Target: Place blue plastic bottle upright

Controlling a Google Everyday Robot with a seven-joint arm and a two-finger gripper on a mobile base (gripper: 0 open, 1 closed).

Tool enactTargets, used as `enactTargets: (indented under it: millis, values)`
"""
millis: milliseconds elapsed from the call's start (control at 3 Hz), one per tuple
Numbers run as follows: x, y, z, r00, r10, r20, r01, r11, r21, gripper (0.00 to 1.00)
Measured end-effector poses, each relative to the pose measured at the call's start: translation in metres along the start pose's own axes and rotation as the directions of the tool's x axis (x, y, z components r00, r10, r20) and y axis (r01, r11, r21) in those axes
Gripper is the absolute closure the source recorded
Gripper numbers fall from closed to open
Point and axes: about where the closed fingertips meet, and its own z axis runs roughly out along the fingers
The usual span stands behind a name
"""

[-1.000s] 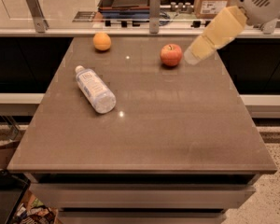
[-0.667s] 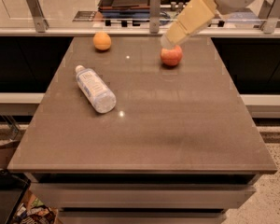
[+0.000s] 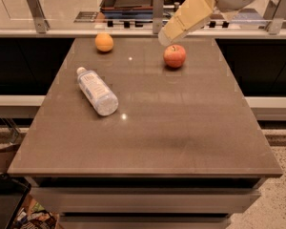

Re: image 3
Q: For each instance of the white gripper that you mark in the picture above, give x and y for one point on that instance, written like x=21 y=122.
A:
x=194 y=14

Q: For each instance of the right metal bracket post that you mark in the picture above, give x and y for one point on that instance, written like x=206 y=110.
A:
x=276 y=23

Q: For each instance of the metal bracket post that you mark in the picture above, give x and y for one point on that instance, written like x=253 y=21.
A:
x=276 y=23
x=157 y=15
x=39 y=19

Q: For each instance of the red apple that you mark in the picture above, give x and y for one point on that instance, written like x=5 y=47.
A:
x=174 y=56

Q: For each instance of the grey table drawer unit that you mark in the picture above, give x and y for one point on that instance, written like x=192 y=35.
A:
x=144 y=208

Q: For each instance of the glass barrier panel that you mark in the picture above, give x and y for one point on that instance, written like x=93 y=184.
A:
x=16 y=20

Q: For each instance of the orange fruit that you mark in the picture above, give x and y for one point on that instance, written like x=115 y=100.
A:
x=104 y=42

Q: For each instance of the left metal bracket post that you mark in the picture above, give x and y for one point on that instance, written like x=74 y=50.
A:
x=39 y=19

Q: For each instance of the middle metal bracket post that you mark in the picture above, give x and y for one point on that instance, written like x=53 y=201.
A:
x=157 y=15

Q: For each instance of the clear blue-label plastic bottle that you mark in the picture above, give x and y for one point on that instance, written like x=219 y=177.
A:
x=103 y=100

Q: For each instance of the black bin lower left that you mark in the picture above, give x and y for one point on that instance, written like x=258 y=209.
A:
x=13 y=191

